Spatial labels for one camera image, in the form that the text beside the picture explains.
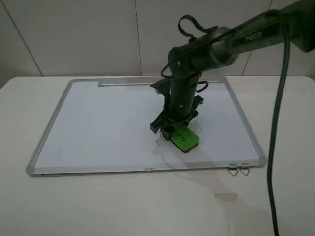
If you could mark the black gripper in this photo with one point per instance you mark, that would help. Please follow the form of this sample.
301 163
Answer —
179 105

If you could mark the green whiteboard eraser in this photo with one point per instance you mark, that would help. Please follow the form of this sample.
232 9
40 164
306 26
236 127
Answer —
184 138

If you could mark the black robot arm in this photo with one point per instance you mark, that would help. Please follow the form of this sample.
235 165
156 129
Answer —
220 47

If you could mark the silver-framed whiteboard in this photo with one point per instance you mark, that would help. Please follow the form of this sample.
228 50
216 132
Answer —
102 125

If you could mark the left metal binder clip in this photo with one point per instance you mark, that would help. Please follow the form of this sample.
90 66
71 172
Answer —
233 169

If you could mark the metal binder clip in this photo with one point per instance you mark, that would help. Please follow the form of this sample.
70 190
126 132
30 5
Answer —
233 169
245 169

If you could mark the right metal binder clip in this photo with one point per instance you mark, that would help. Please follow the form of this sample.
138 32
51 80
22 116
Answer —
245 169

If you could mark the clear tape piece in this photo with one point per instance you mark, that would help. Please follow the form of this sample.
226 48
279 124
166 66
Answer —
227 197

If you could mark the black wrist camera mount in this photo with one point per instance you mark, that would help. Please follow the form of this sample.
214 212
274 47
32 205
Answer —
162 86

